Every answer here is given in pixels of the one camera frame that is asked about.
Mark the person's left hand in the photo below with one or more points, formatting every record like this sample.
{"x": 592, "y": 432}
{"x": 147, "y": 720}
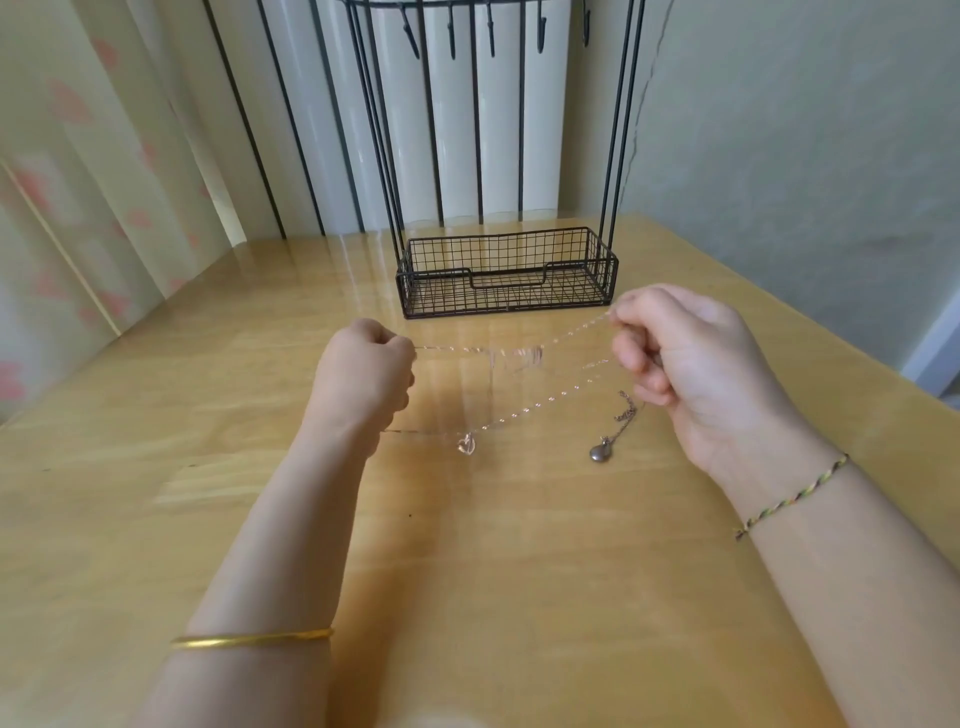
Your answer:
{"x": 360, "y": 383}

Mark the person's right hand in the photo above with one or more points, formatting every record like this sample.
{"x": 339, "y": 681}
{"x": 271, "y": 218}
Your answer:
{"x": 698, "y": 360}

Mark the person's right forearm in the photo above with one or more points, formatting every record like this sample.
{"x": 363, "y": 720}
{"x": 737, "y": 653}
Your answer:
{"x": 870, "y": 600}

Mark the person's left forearm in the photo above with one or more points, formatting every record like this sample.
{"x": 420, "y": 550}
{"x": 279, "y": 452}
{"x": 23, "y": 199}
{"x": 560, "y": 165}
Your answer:
{"x": 255, "y": 578}

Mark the white black-striped curtain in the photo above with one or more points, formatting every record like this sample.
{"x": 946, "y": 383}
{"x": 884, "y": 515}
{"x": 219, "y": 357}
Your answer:
{"x": 342, "y": 120}

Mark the gold bangle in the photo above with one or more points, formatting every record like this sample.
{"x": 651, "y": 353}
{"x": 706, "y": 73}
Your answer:
{"x": 255, "y": 639}

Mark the pink floral curtain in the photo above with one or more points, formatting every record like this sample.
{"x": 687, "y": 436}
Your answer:
{"x": 83, "y": 203}

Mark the white door frame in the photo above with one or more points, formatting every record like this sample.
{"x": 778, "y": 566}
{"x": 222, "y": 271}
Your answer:
{"x": 933, "y": 348}

